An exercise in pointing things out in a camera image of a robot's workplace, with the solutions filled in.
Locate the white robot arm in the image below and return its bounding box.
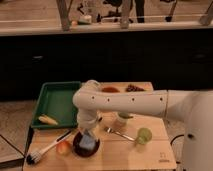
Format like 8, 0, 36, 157
73, 80, 213, 171

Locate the green apple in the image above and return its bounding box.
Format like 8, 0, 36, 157
136, 128, 152, 145

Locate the dark grapes bunch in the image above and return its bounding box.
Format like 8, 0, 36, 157
125, 84, 145, 92

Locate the silver metal fork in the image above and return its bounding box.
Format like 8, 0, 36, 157
104, 127, 135, 141

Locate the white dish brush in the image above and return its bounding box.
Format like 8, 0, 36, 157
26, 130, 71, 165

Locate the orange bowl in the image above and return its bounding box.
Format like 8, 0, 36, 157
101, 87, 120, 93

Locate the peach fruit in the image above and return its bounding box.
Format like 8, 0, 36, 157
56, 140, 71, 156

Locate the dark purple bowl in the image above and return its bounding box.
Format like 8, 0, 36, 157
73, 132, 100, 157

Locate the green plastic tray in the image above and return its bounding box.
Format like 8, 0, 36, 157
31, 81, 81, 129

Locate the black floor cable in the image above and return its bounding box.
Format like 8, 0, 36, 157
170, 133, 188, 165

